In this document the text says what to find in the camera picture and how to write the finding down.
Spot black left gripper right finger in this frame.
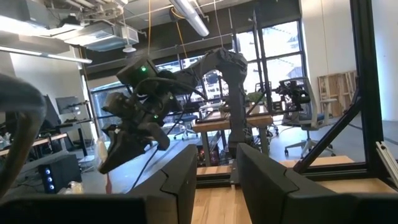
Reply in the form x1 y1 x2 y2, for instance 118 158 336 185
236 142 337 224

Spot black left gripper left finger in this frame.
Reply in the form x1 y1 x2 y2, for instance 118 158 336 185
126 143 198 224

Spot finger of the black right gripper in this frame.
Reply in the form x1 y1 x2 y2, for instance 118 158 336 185
98 126 147 175
145 122 171 152

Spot purple white toothbrush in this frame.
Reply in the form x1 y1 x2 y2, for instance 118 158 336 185
95 136 113 194

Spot grey monitor on arm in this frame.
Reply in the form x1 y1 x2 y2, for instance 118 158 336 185
55 96 90 115

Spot blue round stool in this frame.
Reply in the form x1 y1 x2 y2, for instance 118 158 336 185
173 114 200 141

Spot wooden top work table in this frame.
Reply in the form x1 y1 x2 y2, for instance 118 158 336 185
192 104 275 167

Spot black computer tower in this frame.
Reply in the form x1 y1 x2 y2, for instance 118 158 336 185
38 153 83 194

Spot wooden top desk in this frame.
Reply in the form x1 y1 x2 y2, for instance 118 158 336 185
0 133 68 157

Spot white office chair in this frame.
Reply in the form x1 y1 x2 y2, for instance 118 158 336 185
278 76 339 159

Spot grey ceiling ventilation unit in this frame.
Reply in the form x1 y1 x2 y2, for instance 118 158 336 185
52 21 140 53

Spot long ceiling light strip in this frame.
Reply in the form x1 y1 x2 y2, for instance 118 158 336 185
0 45 93 65

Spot wooden pallet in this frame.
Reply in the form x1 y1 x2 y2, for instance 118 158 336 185
317 70 358 118

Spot silver aluminium profile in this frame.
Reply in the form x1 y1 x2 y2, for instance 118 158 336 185
374 141 398 188

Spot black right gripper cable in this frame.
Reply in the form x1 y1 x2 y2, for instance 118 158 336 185
130 77 208 191

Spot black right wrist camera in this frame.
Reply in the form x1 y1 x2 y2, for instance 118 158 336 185
116 57 160 88

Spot yellow hanging cable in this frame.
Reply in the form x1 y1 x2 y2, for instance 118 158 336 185
147 0 152 57

